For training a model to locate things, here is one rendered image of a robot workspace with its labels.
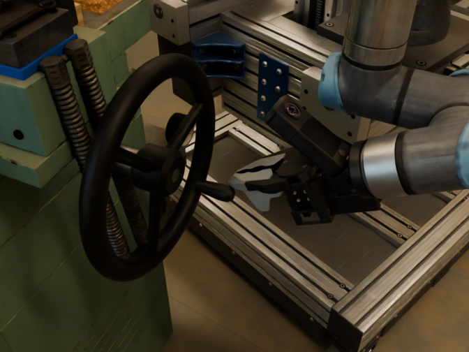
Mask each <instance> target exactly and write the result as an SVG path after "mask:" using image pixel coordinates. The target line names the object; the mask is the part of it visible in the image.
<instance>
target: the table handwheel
mask: <svg viewBox="0 0 469 352"><path fill-rule="evenodd" d="M170 78H181V79H182V80H184V81H185V82H186V84H187V85H188V87H189V89H190V91H191V93H192V96H193V100H194V104H193V107H192V108H191V109H190V111H189V112H188V114H187V115H186V117H185V119H184V121H183V122H182V123H181V125H180V127H179V128H178V129H177V131H176V132H175V134H174V135H173V136H172V138H171V139H170V141H169V142H168V144H167V145H166V146H165V147H163V146H160V145H156V144H153V143H147V144H146V145H145V146H143V147H141V148H140V149H137V148H134V147H130V146H128V145H123V144H122V143H121V142H122V140H123V138H124V136H125V133H126V131H127V129H128V127H129V125H130V123H131V121H132V119H133V118H134V116H135V113H136V112H137V110H138V109H139V107H140V106H141V105H142V103H143V102H144V100H145V99H146V97H148V95H150V93H151V92H152V91H153V90H154V89H155V88H157V86H159V85H160V84H161V83H162V82H164V81H166V80H168V79H170ZM195 123H196V131H195V145H194V150H193V158H192V161H191V166H190V170H189V172H188V177H187V180H186V183H185V186H184V189H183V191H182V193H181V196H180V198H179V201H178V203H177V206H176V207H175V209H174V212H173V213H172V215H171V217H170V219H169V220H168V222H167V223H166V225H165V227H164V228H163V230H162V231H161V232H160V227H161V212H162V206H163V197H168V196H170V195H171V194H173V193H174V192H175V191H176V190H177V189H178V188H179V186H180V184H181V182H182V179H183V177H184V172H185V161H184V158H183V156H182V154H181V152H180V151H179V150H180V148H181V146H182V145H183V143H184V141H185V139H186V138H187V136H188V134H189V133H190V131H191V129H192V128H193V127H194V125H195ZM215 125H216V114H215V105H214V96H213V92H212V89H211V85H210V82H209V79H208V77H207V75H206V73H205V72H204V71H203V69H202V67H201V66H200V65H199V64H198V63H197V62H196V61H194V60H193V59H191V58H190V57H188V56H186V55H184V54H178V53H169V54H162V55H159V56H157V57H154V58H153V59H150V60H149V61H147V62H145V63H144V64H143V65H141V66H140V67H139V68H138V69H136V70H135V71H134V72H133V73H132V74H131V75H130V76H129V77H128V78H127V79H126V81H125V82H124V83H123V84H122V86H121V87H120V88H119V90H118V91H117V92H116V94H115V95H114V97H113V98H112V100H111V101H110V104H109V105H108V107H107V109H106V110H105V112H104V114H103V116H102V118H101V120H100V122H99V124H98V127H97V129H96V132H95V133H94V137H93V139H92V141H91V145H90V148H89V151H88V154H87V158H86V161H85V164H84V170H83V173H82V180H81V185H80V196H79V225H80V236H81V240H82V245H83V248H84V251H85V254H86V255H87V258H88V259H89V262H90V263H91V265H92V266H93V267H94V269H95V270H96V271H97V272H98V273H99V274H101V275H102V276H104V277H105V278H107V279H110V280H112V281H119V282H123V281H132V280H135V279H138V278H140V277H143V276H145V275H146V274H148V273H149V272H151V271H152V270H153V269H154V268H155V267H157V266H158V265H159V264H160V263H161V262H162V261H163V260H164V259H165V258H166V256H167V255H168V254H169V253H170V252H171V251H172V249H173V248H174V246H175V245H176V244H177V243H178V241H179V239H180V237H181V236H182V235H183V233H184V231H185V230H186V227H187V225H188V224H189V222H190V220H191V218H192V216H193V213H194V211H195V208H196V207H197V205H198V202H199V199H200V196H201V194H202V192H200V191H197V190H195V185H196V182H197V181H198V180H199V179H202V180H206V179H207V175H208V172H209V167H210V163H211V156H212V152H213V148H214V136H215ZM113 170H114V171H117V172H119V173H123V174H125V175H129V176H131V179H132V181H133V184H134V186H135V187H136V188H138V189H142V190H144V191H148V192H150V194H149V227H148V236H147V248H146V249H145V250H144V251H142V252H141V253H140V254H138V255H136V256H134V257H132V258H127V259H123V258H120V257H118V256H117V255H116V254H115V253H114V251H113V249H112V247H111V244H110V241H109V237H108V234H107V220H106V212H107V195H108V190H109V185H110V179H111V175H112V171H113Z"/></svg>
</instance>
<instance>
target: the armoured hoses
mask: <svg viewBox="0 0 469 352"><path fill-rule="evenodd" d="M64 51H65V53H66V56H68V57H69V58H70V61H71V62H72V66H73V68H74V71H75V72H76V73H75V76H76V77H77V81H78V82H79V86H80V90H81V91H82V95H83V99H84V100H85V104H86V105H87V106H86V108H87V109H88V113H89V116H90V118H91V119H90V120H91V121H92V124H93V125H94V129H95V132H96V129H97V127H98V124H99V122H100V120H101V118H102V116H103V114H104V112H105V110H106V109H107V103H106V100H105V96H104V95H103V90H102V89H101V86H100V82H99V81H98V76H97V75H96V74H97V72H96V71H95V67H94V66H93V64H94V63H93V58H92V56H91V52H90V49H89V45H88V42H87V41H86V40H84V39H79V38H77V39H75V40H72V41H68V42H67V44H65V45H64ZM38 65H39V68H40V71H41V72H42V73H43V74H44V75H45V78H46V79H47V83H48V85H49V86H50V87H49V89H51V94H52V95H53V99H54V100H55V102H54V103H55V104H56V105H57V109H58V110H59V111H58V113H59V114H60V118H61V122H62V123H63V124H64V125H63V127H64V128H65V132H66V135H67V136H68V140H69V141H70V145H71V148H72V150H73V153H74V155H75V158H76V161H77V164H78V166H79V169H80V170H81V173H83V170H84V164H85V161H86V158H87V154H88V151H89V148H90V145H91V137H90V136H89V132H88V131H87V129H88V128H87V127H86V124H85V122H84V118H83V117H82V116H83V114H82V113H81V109H80V108H79V106H80V105H79V104H78V103H77V99H76V95H75V94H74V89H73V88H72V84H71V83H70V75H69V72H68V69H67V67H66V63H65V61H64V59H63V58H62V57H61V56H58V55H52V56H48V57H44V58H43V59H42V60H41V61H40V63H39V64H38ZM112 179H113V182H114V185H115V188H116V189H117V192H118V195H119V198H120V201H121V204H122V207H123V208H124V212H125V214H126V218H127V219H128V224H129V225H130V228H131V230H132V234H133V236H134V239H135V241H136V244H137V247H136V248H135V250H134V251H133V252H132V253H131V252H130V249H129V246H128V243H127V241H126V238H125V235H124V232H123V229H122V227H121V223H120V221H119V218H118V216H117V212H116V209H115V206H114V203H113V202H112V199H111V195H110V192H109V190H108V195H107V212H106V220H107V234H108V237H109V241H110V244H111V247H112V249H113V251H114V253H115V254H116V255H117V256H118V257H120V258H123V259H127V258H132V257H134V256H136V255H138V254H140V253H141V252H142V251H144V250H145V249H146V248H147V236H148V227H147V224H146V221H145V218H144V215H143V212H142V209H141V206H140V203H139V200H138V197H137V194H136V190H135V187H134V184H133V181H132V179H131V176H129V175H125V174H123V173H119V172H117V171H114V170H113V171H112ZM172 213H173V211H172V210H164V211H163V212H161V227H160V232H161V231H162V230H163V228H164V227H165V225H166V223H167V222H168V220H169V219H170V217H171V215H172Z"/></svg>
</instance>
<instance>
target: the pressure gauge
mask: <svg viewBox="0 0 469 352"><path fill-rule="evenodd" d="M186 116H187V115H185V114H182V113H179V112H176V113H174V114H173V115H172V116H171V117H170V118H169V120H168V123H167V126H166V130H165V138H166V140H167V142H169V141H170V139H171V138H172V136H173V135H174V134H175V132H176V131H177V129H178V128H179V127H180V125H181V123H182V122H183V121H184V119H185V117H186ZM194 128H195V125H194V127H193V128H192V129H191V131H190V133H189V134H188V136H187V138H186V139H185V141H184V143H183V145H182V146H181V148H185V147H186V146H187V145H188V144H189V142H190V141H191V139H192V137H193V133H194Z"/></svg>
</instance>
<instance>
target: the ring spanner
mask: <svg viewBox="0 0 469 352"><path fill-rule="evenodd" d="M47 5H50V6H47ZM56 7H57V3H56V2H54V1H42V2H40V3H39V4H38V7H37V8H35V9H33V10H32V11H30V12H28V13H27V14H25V15H23V16H21V17H19V18H17V19H16V20H14V21H12V22H10V23H9V24H7V25H5V26H3V27H2V28H0V40H1V39H2V38H3V35H4V34H6V33H8V32H9V31H11V30H13V29H15V28H16V27H18V26H20V25H21V24H24V23H25V22H27V21H29V20H30V19H32V18H34V17H35V16H37V15H39V14H41V13H43V12H44V11H47V10H53V9H55V8H56Z"/></svg>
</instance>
